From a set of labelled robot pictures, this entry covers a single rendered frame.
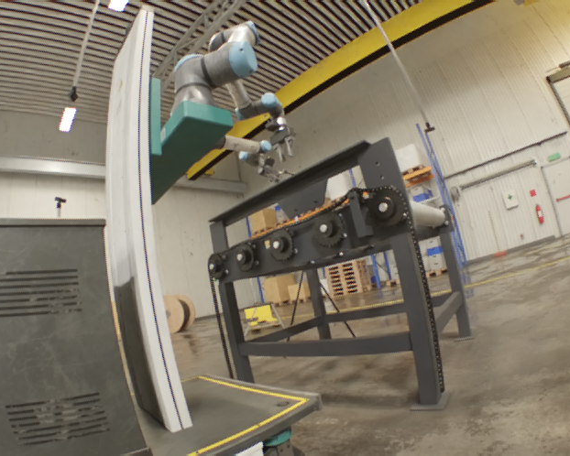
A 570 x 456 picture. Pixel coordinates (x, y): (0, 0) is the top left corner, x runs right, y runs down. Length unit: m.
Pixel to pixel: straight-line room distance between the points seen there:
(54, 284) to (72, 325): 0.09
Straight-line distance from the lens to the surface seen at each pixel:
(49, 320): 0.63
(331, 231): 1.32
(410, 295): 1.24
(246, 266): 1.74
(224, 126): 0.87
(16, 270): 0.64
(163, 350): 0.78
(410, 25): 8.52
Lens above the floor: 0.64
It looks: 11 degrees up
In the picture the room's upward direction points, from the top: 12 degrees counter-clockwise
